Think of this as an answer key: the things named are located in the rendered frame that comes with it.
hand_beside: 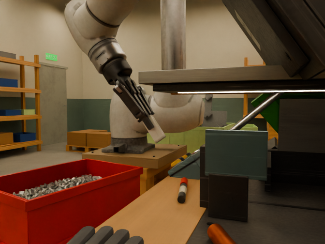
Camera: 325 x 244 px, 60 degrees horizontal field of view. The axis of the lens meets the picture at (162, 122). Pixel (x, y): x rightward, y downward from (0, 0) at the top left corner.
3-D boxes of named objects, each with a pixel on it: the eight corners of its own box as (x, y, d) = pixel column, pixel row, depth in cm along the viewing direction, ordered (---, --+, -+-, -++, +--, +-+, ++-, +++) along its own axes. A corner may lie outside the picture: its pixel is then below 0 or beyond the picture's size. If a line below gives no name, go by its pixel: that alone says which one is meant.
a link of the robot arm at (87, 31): (79, 63, 77) (100, 29, 68) (51, 19, 79) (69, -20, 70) (109, 59, 85) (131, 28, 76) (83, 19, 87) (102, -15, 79)
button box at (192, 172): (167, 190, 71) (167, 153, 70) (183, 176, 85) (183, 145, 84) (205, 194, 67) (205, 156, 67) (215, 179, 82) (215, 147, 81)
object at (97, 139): (65, 151, 651) (65, 131, 648) (88, 146, 724) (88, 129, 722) (108, 155, 601) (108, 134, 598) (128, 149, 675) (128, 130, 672)
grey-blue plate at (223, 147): (203, 216, 46) (204, 129, 45) (206, 211, 48) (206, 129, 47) (265, 224, 42) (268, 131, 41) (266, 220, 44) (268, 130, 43)
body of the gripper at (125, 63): (111, 76, 82) (128, 102, 80) (95, 72, 74) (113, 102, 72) (130, 59, 79) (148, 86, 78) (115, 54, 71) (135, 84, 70)
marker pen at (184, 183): (185, 204, 51) (185, 195, 51) (176, 204, 51) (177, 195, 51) (187, 184, 64) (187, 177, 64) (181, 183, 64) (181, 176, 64)
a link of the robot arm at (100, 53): (81, 57, 74) (93, 75, 74) (106, 35, 72) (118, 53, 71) (100, 62, 83) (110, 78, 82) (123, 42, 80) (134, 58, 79)
